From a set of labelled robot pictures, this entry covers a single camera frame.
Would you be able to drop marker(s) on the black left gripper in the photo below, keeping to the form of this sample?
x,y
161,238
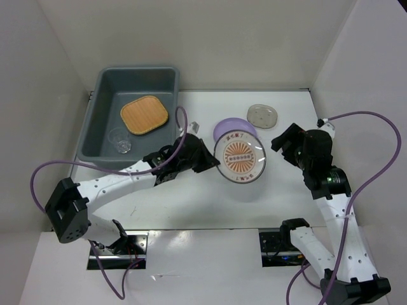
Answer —
x,y
208,160

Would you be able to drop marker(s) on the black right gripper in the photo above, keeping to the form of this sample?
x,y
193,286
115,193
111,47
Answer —
x,y
294,133

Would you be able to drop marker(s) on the clear square glass dish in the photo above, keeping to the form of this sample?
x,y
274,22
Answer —
x,y
262,116

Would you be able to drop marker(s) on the white orange patterned plate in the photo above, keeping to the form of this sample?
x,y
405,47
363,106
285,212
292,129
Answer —
x,y
242,157

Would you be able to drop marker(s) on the purple plastic plate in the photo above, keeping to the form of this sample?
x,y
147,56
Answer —
x,y
232,124

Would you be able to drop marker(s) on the woven bamboo square tray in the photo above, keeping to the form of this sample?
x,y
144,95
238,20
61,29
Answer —
x,y
144,115

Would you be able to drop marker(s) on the clear plastic cup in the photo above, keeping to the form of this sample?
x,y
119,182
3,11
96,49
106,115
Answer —
x,y
119,138

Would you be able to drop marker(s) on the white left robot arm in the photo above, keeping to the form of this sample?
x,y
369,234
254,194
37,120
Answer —
x,y
72,205

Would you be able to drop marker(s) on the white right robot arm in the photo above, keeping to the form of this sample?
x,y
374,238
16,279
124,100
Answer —
x,y
347,274

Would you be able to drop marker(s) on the grey plastic bin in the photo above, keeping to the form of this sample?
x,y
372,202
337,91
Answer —
x,y
115,87

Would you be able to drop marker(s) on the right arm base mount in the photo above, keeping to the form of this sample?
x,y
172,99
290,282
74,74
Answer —
x,y
276,254

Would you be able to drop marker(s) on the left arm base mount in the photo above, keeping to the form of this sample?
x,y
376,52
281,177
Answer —
x,y
133,253

